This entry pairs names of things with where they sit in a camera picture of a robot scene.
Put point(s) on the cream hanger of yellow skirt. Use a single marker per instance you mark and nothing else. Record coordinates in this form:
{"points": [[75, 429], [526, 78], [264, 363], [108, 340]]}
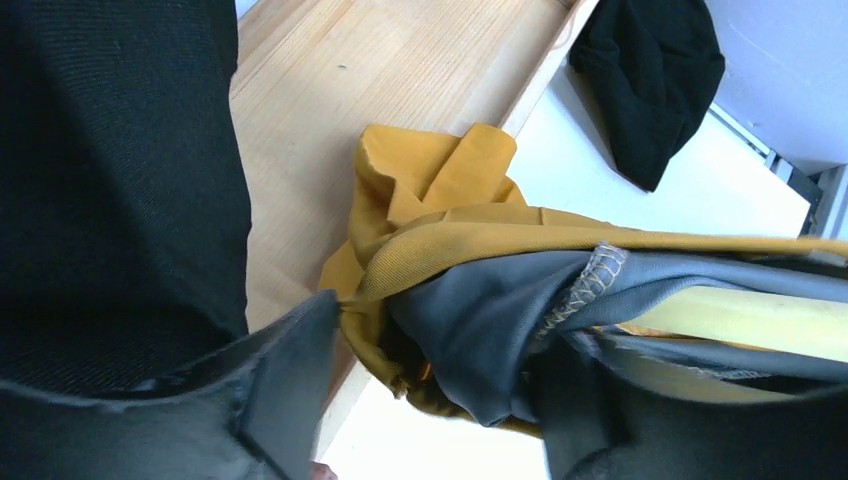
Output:
{"points": [[809, 327]]}

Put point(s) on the yellow skirt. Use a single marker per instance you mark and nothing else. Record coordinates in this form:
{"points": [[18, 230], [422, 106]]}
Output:
{"points": [[424, 202]]}

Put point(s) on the black skirt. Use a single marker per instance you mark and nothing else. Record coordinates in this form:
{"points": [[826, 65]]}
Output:
{"points": [[124, 206]]}

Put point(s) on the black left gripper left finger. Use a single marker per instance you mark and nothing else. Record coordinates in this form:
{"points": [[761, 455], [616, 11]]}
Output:
{"points": [[250, 410]]}

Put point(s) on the black cloth on table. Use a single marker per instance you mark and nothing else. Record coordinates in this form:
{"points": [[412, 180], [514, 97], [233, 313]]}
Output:
{"points": [[654, 68]]}

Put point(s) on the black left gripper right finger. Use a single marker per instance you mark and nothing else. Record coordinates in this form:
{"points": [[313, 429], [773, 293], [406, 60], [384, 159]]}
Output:
{"points": [[624, 416]]}

